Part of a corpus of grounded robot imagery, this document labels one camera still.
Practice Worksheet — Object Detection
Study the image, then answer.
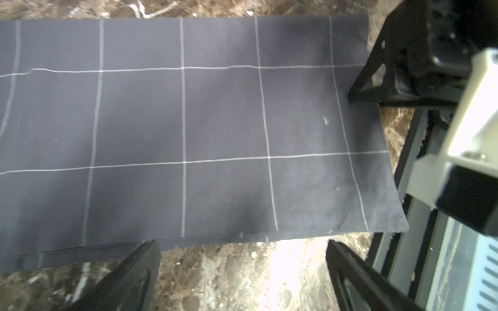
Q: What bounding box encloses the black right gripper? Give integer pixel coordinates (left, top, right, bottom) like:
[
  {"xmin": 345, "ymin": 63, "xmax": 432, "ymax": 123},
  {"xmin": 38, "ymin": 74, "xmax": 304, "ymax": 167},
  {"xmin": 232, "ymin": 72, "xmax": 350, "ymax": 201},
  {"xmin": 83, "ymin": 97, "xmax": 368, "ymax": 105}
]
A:
[{"xmin": 348, "ymin": 1, "xmax": 497, "ymax": 107}]

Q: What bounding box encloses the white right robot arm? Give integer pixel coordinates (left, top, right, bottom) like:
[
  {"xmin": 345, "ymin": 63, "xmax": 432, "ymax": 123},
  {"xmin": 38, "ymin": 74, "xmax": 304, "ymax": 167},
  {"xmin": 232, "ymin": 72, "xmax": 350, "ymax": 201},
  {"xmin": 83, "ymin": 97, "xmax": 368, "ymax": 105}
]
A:
[{"xmin": 348, "ymin": 1, "xmax": 497, "ymax": 237}]

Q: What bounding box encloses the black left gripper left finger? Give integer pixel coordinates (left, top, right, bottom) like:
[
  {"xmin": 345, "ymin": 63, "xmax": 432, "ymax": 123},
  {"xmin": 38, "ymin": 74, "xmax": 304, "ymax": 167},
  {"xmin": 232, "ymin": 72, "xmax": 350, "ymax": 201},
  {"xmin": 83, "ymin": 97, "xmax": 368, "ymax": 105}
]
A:
[{"xmin": 67, "ymin": 241, "xmax": 161, "ymax": 310}]

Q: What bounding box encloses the grey checked pillowcase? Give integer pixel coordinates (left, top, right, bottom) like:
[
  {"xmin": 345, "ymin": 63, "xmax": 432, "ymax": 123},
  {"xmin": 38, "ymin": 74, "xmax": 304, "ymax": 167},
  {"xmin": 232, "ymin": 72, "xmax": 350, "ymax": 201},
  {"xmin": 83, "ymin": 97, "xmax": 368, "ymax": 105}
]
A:
[{"xmin": 1, "ymin": 14, "xmax": 408, "ymax": 273}]

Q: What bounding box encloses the white slotted cable duct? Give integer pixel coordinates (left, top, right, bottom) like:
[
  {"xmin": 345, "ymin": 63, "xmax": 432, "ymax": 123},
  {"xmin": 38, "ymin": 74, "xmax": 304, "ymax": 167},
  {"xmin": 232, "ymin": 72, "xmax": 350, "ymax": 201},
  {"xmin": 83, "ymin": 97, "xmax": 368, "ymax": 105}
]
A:
[{"xmin": 463, "ymin": 235, "xmax": 497, "ymax": 310}]

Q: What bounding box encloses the black front mounting rail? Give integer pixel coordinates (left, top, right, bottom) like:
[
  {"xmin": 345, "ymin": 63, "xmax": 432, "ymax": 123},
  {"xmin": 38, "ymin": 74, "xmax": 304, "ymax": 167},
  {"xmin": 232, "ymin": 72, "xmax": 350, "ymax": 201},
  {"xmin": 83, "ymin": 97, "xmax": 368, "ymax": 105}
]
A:
[{"xmin": 367, "ymin": 110, "xmax": 448, "ymax": 308}]

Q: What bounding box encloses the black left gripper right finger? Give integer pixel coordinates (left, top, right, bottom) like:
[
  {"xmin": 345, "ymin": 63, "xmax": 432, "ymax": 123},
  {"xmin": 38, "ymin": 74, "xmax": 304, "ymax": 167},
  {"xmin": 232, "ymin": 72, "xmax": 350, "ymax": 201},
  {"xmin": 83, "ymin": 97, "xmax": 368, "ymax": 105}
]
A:
[{"xmin": 326, "ymin": 240, "xmax": 422, "ymax": 310}]

